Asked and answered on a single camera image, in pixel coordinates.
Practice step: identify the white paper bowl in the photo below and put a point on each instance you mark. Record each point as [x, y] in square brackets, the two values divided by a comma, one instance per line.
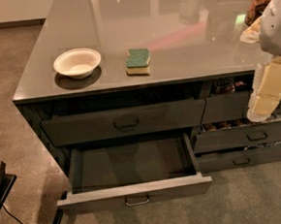
[77, 63]

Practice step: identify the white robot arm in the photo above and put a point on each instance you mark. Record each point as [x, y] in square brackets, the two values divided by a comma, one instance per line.
[270, 28]

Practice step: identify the snack bags in drawer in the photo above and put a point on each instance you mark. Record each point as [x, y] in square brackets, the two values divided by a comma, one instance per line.
[232, 84]

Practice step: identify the grey kitchen counter cabinet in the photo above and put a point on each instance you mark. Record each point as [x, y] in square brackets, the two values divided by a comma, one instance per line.
[138, 95]

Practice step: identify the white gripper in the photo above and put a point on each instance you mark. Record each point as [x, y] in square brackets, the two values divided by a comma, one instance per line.
[276, 30]

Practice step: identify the green yellow sponge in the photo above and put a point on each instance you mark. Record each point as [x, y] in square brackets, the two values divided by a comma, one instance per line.
[138, 61]

